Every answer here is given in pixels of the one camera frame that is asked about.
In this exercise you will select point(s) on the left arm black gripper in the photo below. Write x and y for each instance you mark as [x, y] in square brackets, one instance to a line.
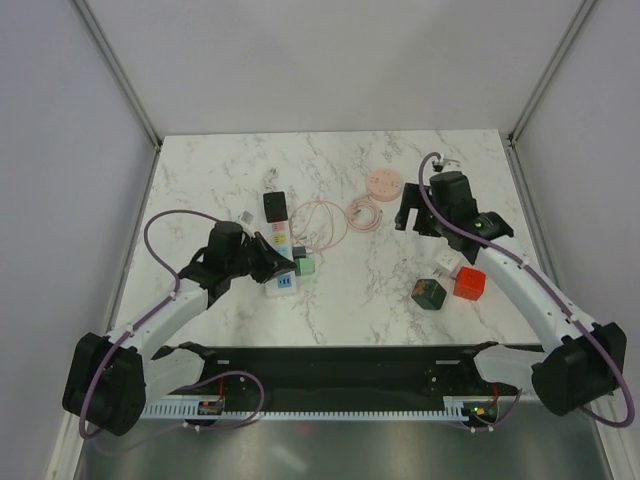
[271, 261]

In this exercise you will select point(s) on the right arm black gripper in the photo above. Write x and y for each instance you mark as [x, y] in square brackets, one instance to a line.
[413, 198]

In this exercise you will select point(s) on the white power strip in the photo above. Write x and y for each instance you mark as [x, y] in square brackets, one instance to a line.
[279, 237]

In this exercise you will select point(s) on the black cube adapter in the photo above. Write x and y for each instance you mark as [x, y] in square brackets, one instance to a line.
[275, 207]

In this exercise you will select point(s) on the white cube adapter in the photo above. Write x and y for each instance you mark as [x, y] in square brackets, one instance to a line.
[446, 264]

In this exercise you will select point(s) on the dark green cube plug adapter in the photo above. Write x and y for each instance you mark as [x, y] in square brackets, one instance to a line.
[429, 294]

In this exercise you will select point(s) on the red cube adapter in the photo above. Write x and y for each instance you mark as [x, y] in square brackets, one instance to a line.
[469, 284]

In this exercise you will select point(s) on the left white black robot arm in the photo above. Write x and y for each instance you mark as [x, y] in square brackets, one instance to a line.
[115, 376]

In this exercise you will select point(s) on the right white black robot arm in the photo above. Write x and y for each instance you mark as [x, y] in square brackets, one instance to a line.
[580, 360]

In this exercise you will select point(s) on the grey small charger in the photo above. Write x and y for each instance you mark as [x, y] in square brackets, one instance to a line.
[299, 252]

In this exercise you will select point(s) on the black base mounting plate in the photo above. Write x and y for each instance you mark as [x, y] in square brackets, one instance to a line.
[368, 369]

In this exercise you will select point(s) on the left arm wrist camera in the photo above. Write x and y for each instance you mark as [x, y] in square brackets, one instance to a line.
[246, 217]

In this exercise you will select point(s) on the white slotted cable duct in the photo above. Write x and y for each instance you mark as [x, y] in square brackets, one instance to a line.
[318, 406]

